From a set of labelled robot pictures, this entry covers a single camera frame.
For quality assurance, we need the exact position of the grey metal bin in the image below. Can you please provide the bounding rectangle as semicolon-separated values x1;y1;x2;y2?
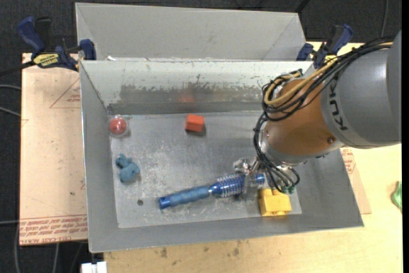
75;2;365;254

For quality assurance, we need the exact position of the brown cardboard board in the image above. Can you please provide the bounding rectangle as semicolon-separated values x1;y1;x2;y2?
19;52;373;247

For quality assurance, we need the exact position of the orange-red block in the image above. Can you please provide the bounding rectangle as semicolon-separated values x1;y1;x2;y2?
185;114;205;133

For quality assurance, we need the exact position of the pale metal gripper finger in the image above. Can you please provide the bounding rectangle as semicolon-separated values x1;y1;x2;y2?
233;159;254;175
243;173;260;201

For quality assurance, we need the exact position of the blue toy animal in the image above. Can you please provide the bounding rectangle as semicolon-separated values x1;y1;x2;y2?
114;153;141;183

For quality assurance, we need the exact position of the red ball in clear dome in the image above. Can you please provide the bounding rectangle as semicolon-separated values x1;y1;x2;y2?
106;114;130;137

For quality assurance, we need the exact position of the blue tool with spring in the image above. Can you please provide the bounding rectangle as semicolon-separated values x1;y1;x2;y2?
158;171;266;210

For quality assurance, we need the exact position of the yellow toy block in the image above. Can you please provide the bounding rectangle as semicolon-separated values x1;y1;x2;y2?
258;187;293;217

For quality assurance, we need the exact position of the pale green thing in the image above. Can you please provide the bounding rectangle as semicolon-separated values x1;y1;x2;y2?
390;181;403;214

